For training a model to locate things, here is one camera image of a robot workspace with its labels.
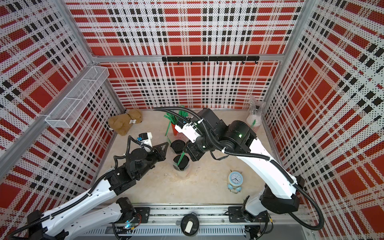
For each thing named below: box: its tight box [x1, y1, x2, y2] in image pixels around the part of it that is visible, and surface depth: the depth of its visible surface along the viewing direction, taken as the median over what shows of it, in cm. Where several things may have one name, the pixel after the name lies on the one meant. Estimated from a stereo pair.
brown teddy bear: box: [108, 109, 143, 136], surface depth 107 cm
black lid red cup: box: [170, 139, 186, 155], surface depth 82 cm
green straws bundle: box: [163, 110, 189, 130], surface depth 97 cm
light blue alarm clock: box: [227, 169, 244, 194], surface depth 82 cm
